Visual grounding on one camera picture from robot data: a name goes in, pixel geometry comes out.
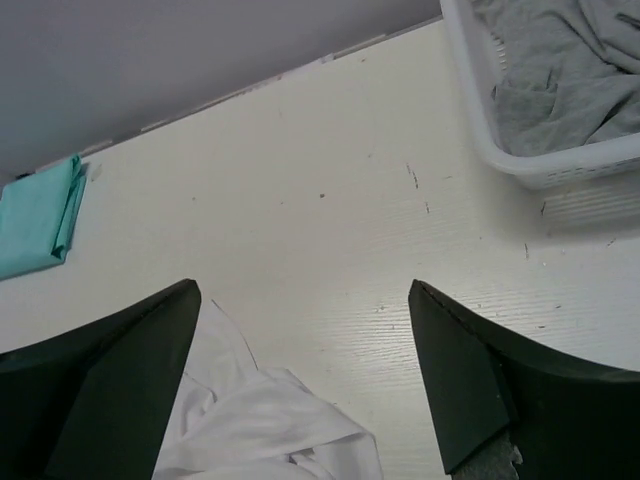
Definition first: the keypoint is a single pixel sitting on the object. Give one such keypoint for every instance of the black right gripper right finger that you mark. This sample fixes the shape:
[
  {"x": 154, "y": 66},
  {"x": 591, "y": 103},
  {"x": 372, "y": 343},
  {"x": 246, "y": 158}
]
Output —
[{"x": 504, "y": 406}]

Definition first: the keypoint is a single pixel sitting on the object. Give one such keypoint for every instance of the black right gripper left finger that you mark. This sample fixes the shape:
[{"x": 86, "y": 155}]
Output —
[{"x": 95, "y": 402}]

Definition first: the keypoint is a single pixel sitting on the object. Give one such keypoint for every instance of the white t shirt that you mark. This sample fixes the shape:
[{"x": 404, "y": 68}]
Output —
[{"x": 234, "y": 420}]

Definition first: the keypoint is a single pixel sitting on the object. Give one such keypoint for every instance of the folded teal t shirt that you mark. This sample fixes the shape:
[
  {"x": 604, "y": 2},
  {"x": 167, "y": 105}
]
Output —
[{"x": 38, "y": 217}]

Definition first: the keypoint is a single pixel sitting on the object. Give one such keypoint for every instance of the white plastic laundry basket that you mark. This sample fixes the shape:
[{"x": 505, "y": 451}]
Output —
[{"x": 481, "y": 63}]

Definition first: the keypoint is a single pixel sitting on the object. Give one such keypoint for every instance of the grey t shirt in basket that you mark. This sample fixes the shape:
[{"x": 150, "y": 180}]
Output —
[{"x": 572, "y": 75}]

